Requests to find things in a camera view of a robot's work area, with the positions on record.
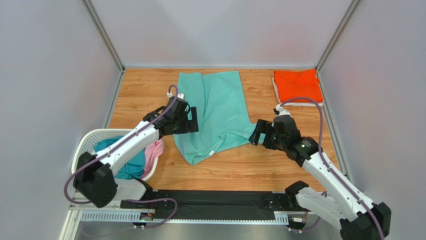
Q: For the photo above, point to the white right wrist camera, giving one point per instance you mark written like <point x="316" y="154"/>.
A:
<point x="280" y="111"/>

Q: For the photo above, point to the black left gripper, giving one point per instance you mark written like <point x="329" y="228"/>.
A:
<point x="190" y="126"/>

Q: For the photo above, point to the light teal t-shirt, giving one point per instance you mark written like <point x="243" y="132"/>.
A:
<point x="222" y="114"/>

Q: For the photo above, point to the aluminium frame post left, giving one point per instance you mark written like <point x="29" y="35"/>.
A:
<point x="96" y="20"/>

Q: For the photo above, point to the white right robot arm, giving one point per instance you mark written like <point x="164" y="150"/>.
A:
<point x="332" y="179"/>

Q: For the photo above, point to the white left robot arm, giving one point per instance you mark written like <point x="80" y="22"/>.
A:
<point x="94" y="173"/>

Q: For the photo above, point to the aluminium frame post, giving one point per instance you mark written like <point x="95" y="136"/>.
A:
<point x="96" y="20"/>
<point x="350" y="11"/>

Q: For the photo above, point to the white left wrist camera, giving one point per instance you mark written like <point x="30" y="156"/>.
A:
<point x="180" y="96"/>

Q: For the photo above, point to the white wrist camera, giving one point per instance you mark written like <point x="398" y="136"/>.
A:
<point x="180" y="96"/>
<point x="280" y="111"/>

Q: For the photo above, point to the aluminium frame post right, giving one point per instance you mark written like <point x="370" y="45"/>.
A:
<point x="350" y="11"/>

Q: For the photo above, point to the dark teal t-shirt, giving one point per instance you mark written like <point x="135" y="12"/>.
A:
<point x="133" y="169"/>

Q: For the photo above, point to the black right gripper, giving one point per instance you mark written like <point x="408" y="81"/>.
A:
<point x="266" y="136"/>

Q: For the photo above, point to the white perforated laundry basket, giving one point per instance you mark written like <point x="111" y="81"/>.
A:
<point x="93" y="137"/>

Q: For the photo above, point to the pink t-shirt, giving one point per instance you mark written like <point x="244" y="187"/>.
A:
<point x="152" y="154"/>

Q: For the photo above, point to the folded orange t-shirt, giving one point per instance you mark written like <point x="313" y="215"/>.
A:
<point x="295" y="84"/>

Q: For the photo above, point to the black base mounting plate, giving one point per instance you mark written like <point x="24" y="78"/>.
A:
<point x="215" y="205"/>

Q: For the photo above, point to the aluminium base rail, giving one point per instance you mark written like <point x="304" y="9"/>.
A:
<point x="144" y="218"/>

